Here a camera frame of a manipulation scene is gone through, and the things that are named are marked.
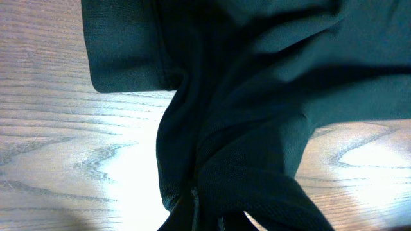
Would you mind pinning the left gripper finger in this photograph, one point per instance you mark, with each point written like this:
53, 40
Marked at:
188, 215

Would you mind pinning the black t-shirt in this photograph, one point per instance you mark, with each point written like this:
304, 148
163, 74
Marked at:
252, 81

